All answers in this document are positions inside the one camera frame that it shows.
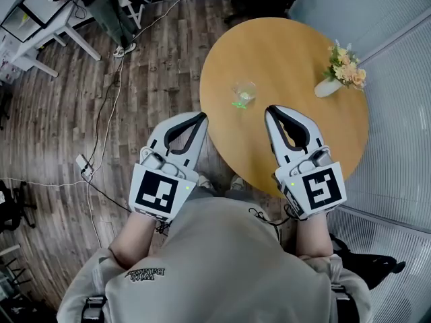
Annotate black wrist cord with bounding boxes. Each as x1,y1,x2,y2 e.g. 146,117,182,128
248,204,299,229
154,219,173,237

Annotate white power strip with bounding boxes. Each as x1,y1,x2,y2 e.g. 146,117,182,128
75,153,95,179

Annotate black framed monitor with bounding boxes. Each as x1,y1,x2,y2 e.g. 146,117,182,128
0,0,84,44

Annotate white desk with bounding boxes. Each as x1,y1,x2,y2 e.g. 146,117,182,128
0,0,102,79

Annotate black chair with bags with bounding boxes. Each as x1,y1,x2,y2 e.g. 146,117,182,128
0,82,13,131

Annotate cluttered metal rack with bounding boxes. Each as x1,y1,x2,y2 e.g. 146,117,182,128
0,244,34,323

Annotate person's beige sweatshirt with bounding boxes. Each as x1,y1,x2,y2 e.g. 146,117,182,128
56,193,373,323

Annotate black cable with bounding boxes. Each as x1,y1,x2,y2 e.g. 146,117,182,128
80,173,133,213
86,0,135,173

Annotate person's grey trousers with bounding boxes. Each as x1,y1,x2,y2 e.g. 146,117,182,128
193,185,267,209

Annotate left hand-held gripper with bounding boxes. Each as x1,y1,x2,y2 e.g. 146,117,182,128
129,111,209,223

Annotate thin white cable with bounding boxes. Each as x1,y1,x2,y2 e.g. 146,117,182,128
0,177,84,188

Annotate person's right forearm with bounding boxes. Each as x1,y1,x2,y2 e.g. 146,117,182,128
295,212,334,259

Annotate white ribbed vase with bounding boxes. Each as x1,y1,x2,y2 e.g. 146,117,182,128
314,77,343,99

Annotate yellow flower bouquet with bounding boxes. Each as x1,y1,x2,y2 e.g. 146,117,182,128
323,38,368,92

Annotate black chair with backpack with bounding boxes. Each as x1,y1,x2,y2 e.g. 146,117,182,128
0,180,38,232

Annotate green straw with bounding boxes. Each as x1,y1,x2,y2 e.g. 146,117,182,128
231,92,252,110

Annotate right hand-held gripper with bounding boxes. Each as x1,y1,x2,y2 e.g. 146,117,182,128
264,105,347,221

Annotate clear glass cup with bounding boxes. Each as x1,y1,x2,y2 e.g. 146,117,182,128
231,80,257,108

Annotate person's left forearm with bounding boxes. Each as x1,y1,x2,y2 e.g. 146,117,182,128
108,211,159,271

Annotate person's left shoe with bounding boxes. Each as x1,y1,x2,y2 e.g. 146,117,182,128
197,174,216,190

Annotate long white cable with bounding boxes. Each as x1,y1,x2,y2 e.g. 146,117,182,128
86,0,196,248

